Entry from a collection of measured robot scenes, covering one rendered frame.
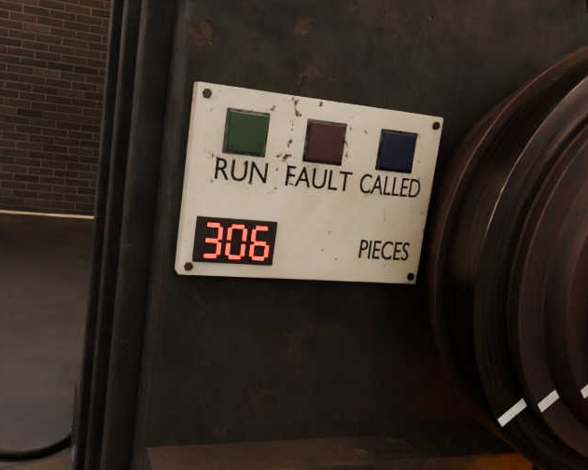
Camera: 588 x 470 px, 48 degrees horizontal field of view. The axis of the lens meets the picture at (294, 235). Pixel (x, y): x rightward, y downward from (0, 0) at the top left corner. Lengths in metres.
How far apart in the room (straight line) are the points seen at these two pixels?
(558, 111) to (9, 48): 6.15
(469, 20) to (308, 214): 0.27
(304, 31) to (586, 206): 0.30
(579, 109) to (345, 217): 0.24
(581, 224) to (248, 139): 0.30
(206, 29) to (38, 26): 5.97
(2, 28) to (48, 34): 0.38
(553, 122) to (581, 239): 0.10
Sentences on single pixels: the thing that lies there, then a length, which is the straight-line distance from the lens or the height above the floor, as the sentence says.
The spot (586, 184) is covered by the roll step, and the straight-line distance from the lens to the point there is 0.63.
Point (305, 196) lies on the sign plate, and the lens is 0.65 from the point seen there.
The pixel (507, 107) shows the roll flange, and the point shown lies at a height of 1.26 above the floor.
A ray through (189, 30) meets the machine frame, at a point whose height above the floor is 1.28.
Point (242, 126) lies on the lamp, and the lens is 0.62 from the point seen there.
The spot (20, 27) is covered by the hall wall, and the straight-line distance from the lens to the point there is 6.59.
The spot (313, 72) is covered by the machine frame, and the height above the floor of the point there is 1.27.
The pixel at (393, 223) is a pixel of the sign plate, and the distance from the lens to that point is 0.70.
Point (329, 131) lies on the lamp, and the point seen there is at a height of 1.21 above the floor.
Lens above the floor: 1.22
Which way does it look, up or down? 10 degrees down
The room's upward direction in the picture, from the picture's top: 8 degrees clockwise
